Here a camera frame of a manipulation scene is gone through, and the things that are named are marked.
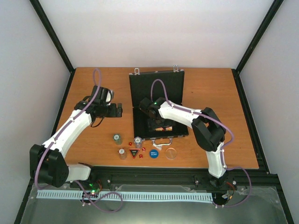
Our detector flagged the red poker chip stack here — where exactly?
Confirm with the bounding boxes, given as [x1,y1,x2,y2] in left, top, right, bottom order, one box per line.
[118,148,127,160]

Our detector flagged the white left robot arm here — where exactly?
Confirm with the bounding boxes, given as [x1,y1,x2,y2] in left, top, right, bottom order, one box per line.
[29,101,123,189]

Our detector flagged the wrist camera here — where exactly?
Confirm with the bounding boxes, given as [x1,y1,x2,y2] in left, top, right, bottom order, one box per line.
[139,98,154,117]
[91,86,114,105]

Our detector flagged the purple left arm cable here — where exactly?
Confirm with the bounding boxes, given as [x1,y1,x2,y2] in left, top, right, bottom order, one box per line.
[34,68,103,189]

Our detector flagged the black frame post right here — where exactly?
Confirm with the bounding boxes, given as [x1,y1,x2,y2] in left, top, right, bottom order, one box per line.
[235,0,285,73]

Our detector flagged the triangular all in button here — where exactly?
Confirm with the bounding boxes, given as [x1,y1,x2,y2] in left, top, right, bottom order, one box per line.
[128,148,140,159]

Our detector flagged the black poker set case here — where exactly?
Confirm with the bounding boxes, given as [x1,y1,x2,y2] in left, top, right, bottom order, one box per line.
[128,68,189,140]

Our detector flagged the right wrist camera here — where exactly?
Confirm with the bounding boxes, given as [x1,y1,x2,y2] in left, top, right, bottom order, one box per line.
[139,98,154,117]

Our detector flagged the blue small blind button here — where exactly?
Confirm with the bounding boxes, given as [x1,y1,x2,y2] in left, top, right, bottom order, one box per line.
[149,149,159,159]

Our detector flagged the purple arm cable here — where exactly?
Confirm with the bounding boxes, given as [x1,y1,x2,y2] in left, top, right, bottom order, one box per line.
[150,78,252,208]
[34,68,103,189]

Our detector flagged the black frame post left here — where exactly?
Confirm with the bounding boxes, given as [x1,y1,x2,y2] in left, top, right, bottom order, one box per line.
[29,0,76,74]

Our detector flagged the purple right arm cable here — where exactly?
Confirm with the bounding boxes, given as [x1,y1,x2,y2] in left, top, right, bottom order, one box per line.
[150,78,252,208]

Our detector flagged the blue poker chip stack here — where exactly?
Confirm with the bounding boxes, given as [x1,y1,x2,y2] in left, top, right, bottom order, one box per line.
[134,137,142,149]

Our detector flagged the clear round dealer button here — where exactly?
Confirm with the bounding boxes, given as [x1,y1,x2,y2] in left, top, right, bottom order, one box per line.
[165,147,177,160]

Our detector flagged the black frame post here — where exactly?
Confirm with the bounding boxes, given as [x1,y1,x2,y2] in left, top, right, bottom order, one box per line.
[235,0,285,73]
[29,0,76,74]

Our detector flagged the light blue cable duct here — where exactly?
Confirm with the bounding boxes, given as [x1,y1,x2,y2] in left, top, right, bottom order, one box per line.
[36,190,213,203]

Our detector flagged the red back card deck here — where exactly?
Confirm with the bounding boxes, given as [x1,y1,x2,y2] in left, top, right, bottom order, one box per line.
[155,126,173,132]

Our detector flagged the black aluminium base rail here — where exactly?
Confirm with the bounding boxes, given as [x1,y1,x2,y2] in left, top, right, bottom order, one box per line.
[80,166,282,192]

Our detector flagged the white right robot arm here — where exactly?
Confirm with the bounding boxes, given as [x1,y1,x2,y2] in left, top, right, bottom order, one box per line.
[139,98,226,188]

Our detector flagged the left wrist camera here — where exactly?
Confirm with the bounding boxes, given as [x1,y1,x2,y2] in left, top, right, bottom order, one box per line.
[91,86,114,105]

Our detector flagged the green poker chip stack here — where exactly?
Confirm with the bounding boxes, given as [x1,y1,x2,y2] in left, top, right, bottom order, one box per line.
[113,134,122,145]

